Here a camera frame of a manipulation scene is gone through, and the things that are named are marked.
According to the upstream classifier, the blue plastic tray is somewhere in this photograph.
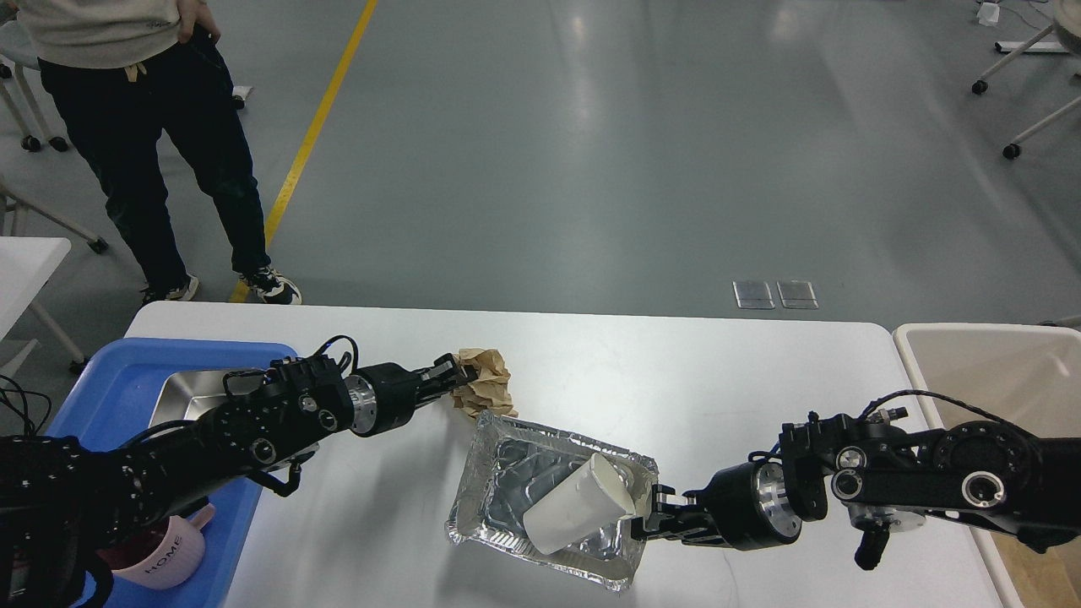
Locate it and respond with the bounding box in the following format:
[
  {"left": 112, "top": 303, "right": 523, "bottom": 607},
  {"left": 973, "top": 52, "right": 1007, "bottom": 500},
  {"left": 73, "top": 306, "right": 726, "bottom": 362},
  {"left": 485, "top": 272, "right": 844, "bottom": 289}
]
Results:
[{"left": 46, "top": 338, "right": 296, "bottom": 607}]

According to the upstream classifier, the white side table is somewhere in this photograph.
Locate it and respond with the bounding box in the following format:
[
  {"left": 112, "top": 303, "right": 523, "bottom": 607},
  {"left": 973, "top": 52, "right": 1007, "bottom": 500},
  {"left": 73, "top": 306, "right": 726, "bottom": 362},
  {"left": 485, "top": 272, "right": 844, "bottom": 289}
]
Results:
[{"left": 1, "top": 237, "right": 89, "bottom": 376}]

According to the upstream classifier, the aluminium foil tray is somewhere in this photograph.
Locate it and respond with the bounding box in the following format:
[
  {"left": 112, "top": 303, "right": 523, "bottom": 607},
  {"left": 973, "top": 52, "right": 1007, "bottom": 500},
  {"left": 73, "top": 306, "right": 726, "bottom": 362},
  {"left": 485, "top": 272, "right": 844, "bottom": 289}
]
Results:
[{"left": 445, "top": 413, "right": 659, "bottom": 593}]

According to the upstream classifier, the grey chair on castors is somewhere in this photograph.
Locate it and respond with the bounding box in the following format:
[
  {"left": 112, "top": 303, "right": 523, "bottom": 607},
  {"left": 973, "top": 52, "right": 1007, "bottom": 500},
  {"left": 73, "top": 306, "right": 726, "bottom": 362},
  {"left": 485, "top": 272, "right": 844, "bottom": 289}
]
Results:
[{"left": 1, "top": 19, "right": 69, "bottom": 153}]

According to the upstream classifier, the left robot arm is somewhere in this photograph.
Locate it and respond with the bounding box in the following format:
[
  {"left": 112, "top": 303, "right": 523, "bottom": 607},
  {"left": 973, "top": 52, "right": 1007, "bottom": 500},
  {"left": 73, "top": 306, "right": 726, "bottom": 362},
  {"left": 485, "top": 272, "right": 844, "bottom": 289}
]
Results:
[{"left": 3, "top": 345, "right": 478, "bottom": 607}]

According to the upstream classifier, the brown paper in bin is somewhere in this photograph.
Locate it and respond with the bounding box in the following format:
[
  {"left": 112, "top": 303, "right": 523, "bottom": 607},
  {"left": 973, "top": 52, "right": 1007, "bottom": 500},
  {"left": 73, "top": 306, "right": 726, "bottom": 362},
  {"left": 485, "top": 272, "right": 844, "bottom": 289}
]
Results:
[{"left": 997, "top": 538, "right": 1080, "bottom": 607}]

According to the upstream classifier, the left floor socket plate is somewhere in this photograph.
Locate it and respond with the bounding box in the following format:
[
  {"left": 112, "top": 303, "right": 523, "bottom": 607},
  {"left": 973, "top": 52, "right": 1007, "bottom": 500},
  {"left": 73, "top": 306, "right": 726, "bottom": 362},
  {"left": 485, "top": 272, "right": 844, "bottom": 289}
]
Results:
[{"left": 732, "top": 280, "right": 776, "bottom": 309}]

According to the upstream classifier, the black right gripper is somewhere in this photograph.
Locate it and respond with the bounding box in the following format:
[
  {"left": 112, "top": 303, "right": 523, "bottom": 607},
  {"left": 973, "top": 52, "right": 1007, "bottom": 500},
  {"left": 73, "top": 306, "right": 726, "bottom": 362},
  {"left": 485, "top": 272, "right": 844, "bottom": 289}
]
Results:
[{"left": 632, "top": 459, "right": 802, "bottom": 551}]

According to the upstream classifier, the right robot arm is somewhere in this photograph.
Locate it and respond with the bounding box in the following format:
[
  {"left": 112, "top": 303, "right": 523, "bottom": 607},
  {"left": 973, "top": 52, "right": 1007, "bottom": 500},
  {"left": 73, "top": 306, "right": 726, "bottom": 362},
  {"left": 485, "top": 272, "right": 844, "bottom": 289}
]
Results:
[{"left": 630, "top": 392, "right": 1080, "bottom": 571}]

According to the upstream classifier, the white plastic bin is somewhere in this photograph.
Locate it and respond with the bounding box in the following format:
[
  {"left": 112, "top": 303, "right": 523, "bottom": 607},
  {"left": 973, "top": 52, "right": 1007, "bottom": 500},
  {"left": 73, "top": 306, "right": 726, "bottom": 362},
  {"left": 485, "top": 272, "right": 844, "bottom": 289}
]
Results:
[{"left": 894, "top": 323, "right": 1080, "bottom": 607}]

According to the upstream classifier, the floor socket plate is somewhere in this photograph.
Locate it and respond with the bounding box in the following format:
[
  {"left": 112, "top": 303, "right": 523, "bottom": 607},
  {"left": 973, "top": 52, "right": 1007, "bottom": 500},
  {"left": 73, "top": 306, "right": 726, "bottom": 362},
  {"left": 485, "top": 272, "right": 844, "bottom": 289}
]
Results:
[
  {"left": 776, "top": 280, "right": 820, "bottom": 309},
  {"left": 732, "top": 280, "right": 776, "bottom": 309}
]

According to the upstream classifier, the person in grey sweater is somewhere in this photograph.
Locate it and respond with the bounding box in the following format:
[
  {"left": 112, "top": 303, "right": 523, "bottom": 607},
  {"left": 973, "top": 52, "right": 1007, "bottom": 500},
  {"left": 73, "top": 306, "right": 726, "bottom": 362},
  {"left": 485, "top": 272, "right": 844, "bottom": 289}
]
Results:
[{"left": 13, "top": 1, "right": 302, "bottom": 305}]

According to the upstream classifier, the brown paper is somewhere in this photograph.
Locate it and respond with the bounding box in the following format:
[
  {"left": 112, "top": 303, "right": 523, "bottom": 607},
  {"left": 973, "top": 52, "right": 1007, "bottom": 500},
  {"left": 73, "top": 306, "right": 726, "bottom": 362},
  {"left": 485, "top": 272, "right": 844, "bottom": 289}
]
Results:
[
  {"left": 452, "top": 349, "right": 519, "bottom": 419},
  {"left": 997, "top": 538, "right": 1080, "bottom": 607}
]

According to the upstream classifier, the white chair leg left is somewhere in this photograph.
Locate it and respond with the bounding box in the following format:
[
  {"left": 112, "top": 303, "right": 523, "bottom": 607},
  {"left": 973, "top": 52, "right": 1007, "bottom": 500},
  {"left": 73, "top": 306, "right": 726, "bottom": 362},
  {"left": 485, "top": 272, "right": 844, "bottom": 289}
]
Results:
[{"left": 1, "top": 183, "right": 111, "bottom": 254}]

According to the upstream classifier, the right floor socket plate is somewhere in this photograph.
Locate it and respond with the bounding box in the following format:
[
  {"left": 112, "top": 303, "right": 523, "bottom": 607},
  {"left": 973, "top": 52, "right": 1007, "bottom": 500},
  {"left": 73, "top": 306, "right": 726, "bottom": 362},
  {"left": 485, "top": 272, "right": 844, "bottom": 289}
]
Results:
[{"left": 776, "top": 280, "right": 820, "bottom": 309}]

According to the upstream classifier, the steel rectangular tray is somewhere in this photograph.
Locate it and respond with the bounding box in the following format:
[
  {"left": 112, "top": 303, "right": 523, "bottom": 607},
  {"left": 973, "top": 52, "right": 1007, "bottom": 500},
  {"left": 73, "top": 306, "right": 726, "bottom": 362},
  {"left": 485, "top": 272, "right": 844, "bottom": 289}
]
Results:
[{"left": 148, "top": 368, "right": 263, "bottom": 427}]

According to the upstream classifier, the white chair legs right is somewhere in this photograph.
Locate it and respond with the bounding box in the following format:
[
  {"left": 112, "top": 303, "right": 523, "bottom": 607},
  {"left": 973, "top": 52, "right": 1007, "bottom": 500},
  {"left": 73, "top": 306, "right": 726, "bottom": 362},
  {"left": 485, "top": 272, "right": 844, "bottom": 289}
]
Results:
[{"left": 971, "top": 0, "right": 1081, "bottom": 162}]

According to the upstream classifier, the white paper cup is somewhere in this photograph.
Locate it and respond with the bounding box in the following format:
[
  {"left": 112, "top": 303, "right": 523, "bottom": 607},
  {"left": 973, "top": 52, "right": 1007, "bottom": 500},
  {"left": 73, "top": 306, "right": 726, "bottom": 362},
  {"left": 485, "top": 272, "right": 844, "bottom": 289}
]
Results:
[{"left": 524, "top": 453, "right": 636, "bottom": 555}]

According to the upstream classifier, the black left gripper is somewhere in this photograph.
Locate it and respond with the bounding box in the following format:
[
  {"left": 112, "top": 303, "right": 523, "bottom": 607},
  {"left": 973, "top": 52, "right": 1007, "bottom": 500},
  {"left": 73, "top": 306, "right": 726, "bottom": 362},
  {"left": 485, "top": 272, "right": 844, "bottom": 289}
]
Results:
[{"left": 346, "top": 353, "right": 473, "bottom": 437}]

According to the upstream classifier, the pink mug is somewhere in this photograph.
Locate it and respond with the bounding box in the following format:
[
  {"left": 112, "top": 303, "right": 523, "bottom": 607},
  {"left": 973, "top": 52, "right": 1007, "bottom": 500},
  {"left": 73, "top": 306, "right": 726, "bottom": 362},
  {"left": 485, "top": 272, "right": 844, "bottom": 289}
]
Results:
[{"left": 96, "top": 503, "right": 216, "bottom": 591}]

